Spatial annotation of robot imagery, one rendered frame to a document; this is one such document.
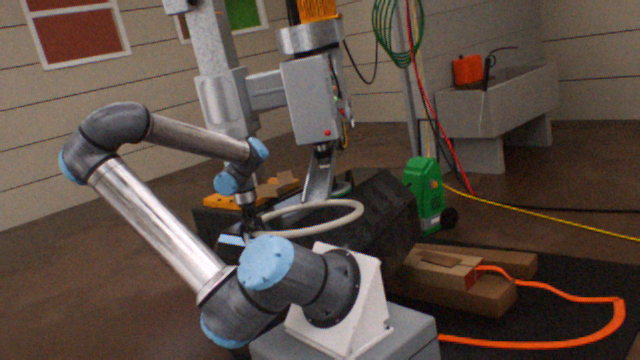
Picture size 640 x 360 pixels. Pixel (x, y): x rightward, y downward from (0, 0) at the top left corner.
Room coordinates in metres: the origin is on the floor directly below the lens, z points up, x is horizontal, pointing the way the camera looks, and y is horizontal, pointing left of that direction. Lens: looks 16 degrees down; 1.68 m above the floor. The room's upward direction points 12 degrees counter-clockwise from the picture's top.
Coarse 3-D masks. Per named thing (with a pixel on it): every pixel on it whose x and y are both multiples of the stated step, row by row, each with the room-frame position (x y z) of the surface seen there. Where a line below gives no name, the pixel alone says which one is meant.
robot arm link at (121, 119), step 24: (96, 120) 1.44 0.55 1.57; (120, 120) 1.45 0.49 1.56; (144, 120) 1.49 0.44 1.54; (168, 120) 1.59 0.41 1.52; (120, 144) 1.47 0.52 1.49; (168, 144) 1.59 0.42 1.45; (192, 144) 1.64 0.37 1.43; (216, 144) 1.71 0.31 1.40; (240, 144) 1.81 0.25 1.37; (240, 168) 1.86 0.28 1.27
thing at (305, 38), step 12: (312, 24) 2.65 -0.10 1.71; (324, 24) 2.88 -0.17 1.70; (336, 24) 3.25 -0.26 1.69; (276, 36) 2.71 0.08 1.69; (288, 36) 2.64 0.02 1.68; (300, 36) 2.63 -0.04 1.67; (312, 36) 2.64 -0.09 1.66; (324, 36) 2.80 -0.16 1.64; (336, 36) 3.23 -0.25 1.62; (288, 48) 2.64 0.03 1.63; (300, 48) 2.62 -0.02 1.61; (312, 48) 2.64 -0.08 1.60; (324, 48) 3.30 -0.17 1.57
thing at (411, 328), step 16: (384, 320) 1.38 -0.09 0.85; (400, 320) 1.36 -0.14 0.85; (416, 320) 1.34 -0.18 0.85; (432, 320) 1.34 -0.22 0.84; (272, 336) 1.42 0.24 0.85; (288, 336) 1.40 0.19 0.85; (400, 336) 1.28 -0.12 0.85; (416, 336) 1.29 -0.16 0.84; (432, 336) 1.33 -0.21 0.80; (256, 352) 1.37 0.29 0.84; (272, 352) 1.34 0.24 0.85; (288, 352) 1.32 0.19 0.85; (304, 352) 1.30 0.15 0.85; (320, 352) 1.29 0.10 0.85; (368, 352) 1.24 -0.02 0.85; (384, 352) 1.23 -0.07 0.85; (400, 352) 1.25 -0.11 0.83; (416, 352) 1.28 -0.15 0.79; (432, 352) 1.32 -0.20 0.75
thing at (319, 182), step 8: (344, 136) 2.92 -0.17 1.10; (336, 144) 2.83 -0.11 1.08; (312, 152) 2.79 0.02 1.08; (336, 152) 2.78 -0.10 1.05; (312, 160) 2.69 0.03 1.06; (312, 168) 2.65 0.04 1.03; (328, 168) 2.65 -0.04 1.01; (312, 176) 2.61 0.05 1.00; (320, 176) 2.59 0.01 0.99; (328, 176) 2.49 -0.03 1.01; (312, 184) 2.54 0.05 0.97; (320, 184) 2.52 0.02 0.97; (328, 184) 2.42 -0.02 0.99; (304, 192) 2.41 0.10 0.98; (312, 192) 2.47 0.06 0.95; (320, 192) 2.45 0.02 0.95; (328, 192) 2.37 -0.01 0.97; (304, 200) 2.36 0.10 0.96; (312, 200) 2.40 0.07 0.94; (312, 208) 2.34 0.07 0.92
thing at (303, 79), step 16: (288, 64) 2.67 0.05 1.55; (304, 64) 2.65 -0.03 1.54; (320, 64) 2.64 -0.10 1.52; (288, 80) 2.67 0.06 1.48; (304, 80) 2.66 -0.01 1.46; (320, 80) 2.64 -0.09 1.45; (288, 96) 2.68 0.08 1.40; (304, 96) 2.66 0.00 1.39; (320, 96) 2.64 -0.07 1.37; (336, 96) 2.81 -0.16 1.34; (304, 112) 2.66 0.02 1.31; (320, 112) 2.65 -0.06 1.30; (304, 128) 2.67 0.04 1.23; (320, 128) 2.65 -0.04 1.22; (336, 128) 2.64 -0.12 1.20; (320, 144) 2.70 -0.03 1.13
